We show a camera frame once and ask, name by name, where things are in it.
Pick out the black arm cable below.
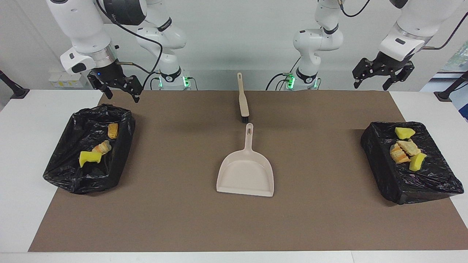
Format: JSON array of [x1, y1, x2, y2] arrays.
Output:
[[338, 0, 468, 50], [95, 0, 163, 79]]

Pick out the black bag lined bin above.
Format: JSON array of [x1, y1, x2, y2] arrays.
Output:
[[43, 104, 136, 195], [361, 121, 464, 205]]

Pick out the beige hand brush black bristles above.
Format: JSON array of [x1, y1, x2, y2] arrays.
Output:
[[237, 72, 250, 123]]

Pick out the black stand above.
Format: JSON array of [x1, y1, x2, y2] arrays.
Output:
[[434, 71, 468, 102], [0, 70, 30, 99]]

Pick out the beige plastic dustpan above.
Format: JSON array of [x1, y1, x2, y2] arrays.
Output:
[[216, 123, 274, 197]]

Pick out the black right base cables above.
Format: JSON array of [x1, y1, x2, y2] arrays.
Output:
[[142, 70, 161, 91]]

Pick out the toy croissant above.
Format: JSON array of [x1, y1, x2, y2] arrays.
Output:
[[91, 140, 112, 155]]

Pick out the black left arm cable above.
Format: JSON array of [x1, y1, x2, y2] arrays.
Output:
[[338, 0, 468, 50]]

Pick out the black left base cables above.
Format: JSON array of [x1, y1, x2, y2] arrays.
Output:
[[266, 72, 293, 91]]

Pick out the glass window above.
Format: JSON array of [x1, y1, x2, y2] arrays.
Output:
[[441, 42, 468, 72]]

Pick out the brown table mat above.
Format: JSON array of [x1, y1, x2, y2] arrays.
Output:
[[29, 90, 468, 252]]

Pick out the yellow sponge piece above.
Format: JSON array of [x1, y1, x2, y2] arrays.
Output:
[[409, 152, 428, 172], [395, 127, 416, 140], [79, 150, 103, 168]]

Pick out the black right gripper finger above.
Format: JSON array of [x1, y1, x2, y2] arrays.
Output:
[[87, 74, 113, 99], [121, 75, 143, 104]]

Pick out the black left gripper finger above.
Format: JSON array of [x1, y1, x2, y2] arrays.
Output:
[[382, 61, 415, 91], [352, 58, 378, 89]]

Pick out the pale toy dumpling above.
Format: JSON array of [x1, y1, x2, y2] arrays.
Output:
[[398, 139, 422, 157], [390, 143, 411, 164]]

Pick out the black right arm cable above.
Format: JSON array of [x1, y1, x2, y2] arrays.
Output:
[[95, 0, 163, 79]]

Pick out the black base cables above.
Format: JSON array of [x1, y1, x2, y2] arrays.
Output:
[[266, 72, 293, 91], [142, 70, 161, 91]]

